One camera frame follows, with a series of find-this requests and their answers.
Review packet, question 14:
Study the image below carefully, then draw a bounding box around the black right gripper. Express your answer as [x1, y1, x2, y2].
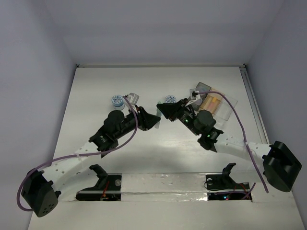
[156, 99, 201, 137]

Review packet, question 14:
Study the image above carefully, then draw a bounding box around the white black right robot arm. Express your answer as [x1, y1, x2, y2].
[156, 99, 302, 192]

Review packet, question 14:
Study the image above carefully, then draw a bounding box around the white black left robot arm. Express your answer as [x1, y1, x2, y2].
[17, 106, 161, 218]

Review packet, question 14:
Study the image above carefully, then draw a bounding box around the blue splash lid jar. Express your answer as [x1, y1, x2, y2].
[111, 95, 125, 111]
[165, 95, 177, 104]

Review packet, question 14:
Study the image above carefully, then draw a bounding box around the clear plastic bin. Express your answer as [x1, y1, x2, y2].
[213, 98, 233, 127]

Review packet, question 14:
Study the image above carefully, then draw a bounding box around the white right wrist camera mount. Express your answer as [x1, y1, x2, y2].
[187, 89, 203, 106]

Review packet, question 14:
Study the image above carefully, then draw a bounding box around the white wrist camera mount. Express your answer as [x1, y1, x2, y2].
[187, 89, 203, 106]
[125, 93, 140, 105]

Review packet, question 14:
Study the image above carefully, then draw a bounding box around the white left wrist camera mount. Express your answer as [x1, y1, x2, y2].
[125, 93, 140, 105]

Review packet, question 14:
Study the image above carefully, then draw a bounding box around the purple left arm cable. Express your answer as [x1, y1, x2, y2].
[16, 95, 139, 212]

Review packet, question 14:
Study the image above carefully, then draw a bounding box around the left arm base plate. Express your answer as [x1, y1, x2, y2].
[75, 164, 122, 201]

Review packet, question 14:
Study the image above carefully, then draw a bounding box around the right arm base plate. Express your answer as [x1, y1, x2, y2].
[203, 163, 252, 201]

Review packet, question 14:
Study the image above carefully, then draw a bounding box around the aluminium rail on table edge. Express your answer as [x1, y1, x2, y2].
[239, 66, 270, 144]

